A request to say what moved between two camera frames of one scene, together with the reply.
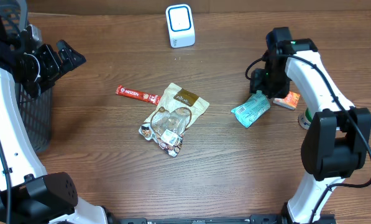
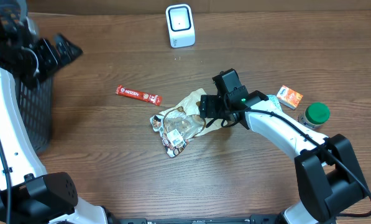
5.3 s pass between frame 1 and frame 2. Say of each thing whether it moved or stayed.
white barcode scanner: stayed
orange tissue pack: stayed
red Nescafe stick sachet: stayed
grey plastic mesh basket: stayed
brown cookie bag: moved
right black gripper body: moved
